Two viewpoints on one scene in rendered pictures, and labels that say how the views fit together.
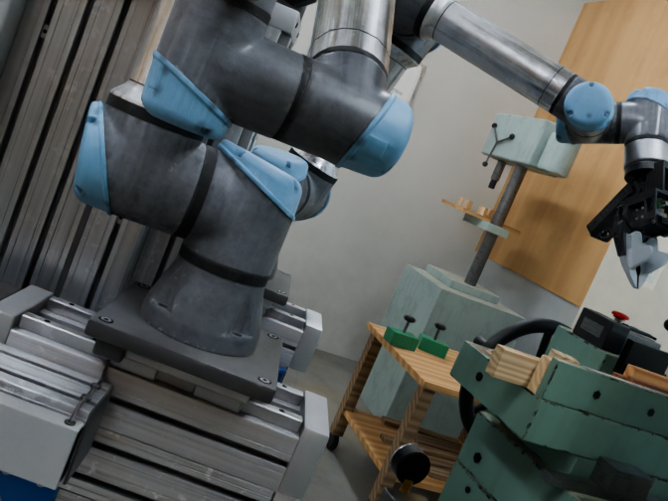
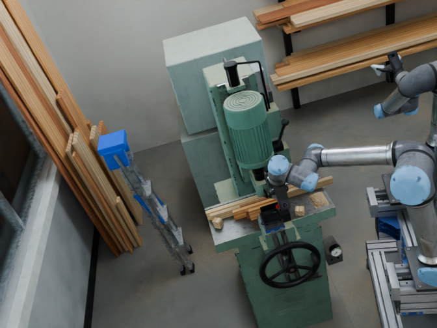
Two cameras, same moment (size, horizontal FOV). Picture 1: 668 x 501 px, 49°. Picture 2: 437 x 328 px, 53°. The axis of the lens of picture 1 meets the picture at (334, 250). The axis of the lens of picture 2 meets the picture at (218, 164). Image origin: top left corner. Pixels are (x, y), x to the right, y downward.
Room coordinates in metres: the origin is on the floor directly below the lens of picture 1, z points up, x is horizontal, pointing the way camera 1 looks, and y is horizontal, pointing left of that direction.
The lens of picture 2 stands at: (2.64, -0.17, 2.40)
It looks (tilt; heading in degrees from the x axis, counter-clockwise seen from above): 36 degrees down; 201
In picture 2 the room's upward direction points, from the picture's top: 16 degrees counter-clockwise
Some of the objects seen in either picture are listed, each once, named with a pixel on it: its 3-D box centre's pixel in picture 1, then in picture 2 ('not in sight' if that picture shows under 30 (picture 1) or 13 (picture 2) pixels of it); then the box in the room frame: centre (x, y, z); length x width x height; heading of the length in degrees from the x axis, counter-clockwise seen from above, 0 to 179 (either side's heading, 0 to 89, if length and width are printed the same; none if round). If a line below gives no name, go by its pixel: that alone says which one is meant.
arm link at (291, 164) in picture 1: (270, 184); not in sight; (1.40, 0.16, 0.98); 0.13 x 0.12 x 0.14; 163
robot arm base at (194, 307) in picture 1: (213, 293); not in sight; (0.90, 0.12, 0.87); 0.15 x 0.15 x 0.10
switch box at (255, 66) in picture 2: not in sight; (258, 81); (0.73, -0.57, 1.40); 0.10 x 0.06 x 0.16; 22
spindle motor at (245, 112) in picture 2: not in sight; (249, 130); (1.08, -0.58, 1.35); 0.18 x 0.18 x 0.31
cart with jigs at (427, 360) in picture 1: (445, 421); not in sight; (2.66, -0.63, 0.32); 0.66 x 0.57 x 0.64; 110
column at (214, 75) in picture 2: not in sight; (241, 133); (0.81, -0.69, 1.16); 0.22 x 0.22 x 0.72; 22
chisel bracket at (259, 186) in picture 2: not in sight; (261, 182); (1.06, -0.58, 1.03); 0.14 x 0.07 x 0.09; 22
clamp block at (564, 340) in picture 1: (599, 372); (276, 228); (1.26, -0.50, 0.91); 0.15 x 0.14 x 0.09; 112
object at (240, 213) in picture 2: not in sight; (258, 207); (1.13, -0.60, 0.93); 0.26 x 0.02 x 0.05; 112
